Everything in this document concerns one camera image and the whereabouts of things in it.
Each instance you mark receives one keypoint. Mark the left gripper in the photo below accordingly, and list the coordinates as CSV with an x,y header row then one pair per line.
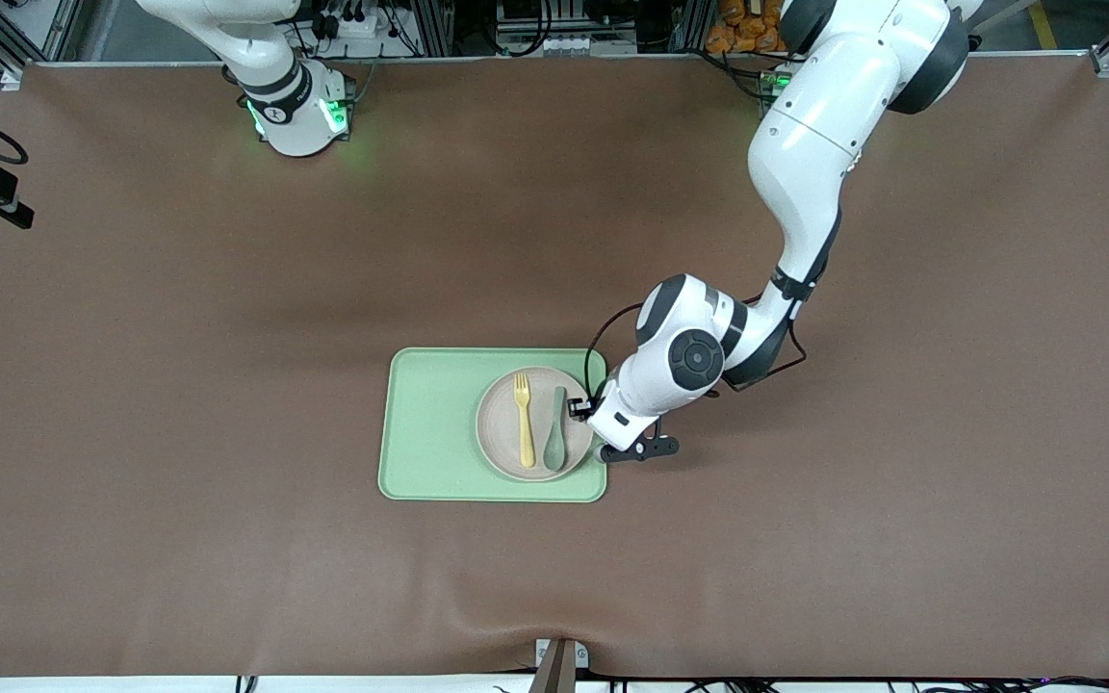
x,y
585,408

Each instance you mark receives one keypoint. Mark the grey-green plastic spoon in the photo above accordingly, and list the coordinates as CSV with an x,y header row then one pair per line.
x,y
554,448

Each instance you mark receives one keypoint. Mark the yellow plastic fork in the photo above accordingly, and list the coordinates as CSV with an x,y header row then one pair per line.
x,y
525,433

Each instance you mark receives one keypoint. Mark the beige round plate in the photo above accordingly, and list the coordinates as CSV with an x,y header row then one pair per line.
x,y
497,433

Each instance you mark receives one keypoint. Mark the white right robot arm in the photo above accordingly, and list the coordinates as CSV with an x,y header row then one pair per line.
x,y
299,125

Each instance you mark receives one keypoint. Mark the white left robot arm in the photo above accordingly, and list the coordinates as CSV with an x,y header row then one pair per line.
x,y
805,144

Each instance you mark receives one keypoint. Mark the light green rectangular tray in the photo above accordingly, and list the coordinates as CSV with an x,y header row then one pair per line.
x,y
429,433

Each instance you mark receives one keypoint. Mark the brown table cover mat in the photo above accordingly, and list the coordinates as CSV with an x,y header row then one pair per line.
x,y
227,577

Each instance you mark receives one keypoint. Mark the white power strip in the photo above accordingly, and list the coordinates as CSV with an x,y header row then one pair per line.
x,y
362,27

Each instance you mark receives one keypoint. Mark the bag of orange items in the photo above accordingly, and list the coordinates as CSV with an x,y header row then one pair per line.
x,y
737,29

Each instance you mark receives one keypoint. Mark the aluminium frame post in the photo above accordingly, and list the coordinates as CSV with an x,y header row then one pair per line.
x,y
692,24
434,24

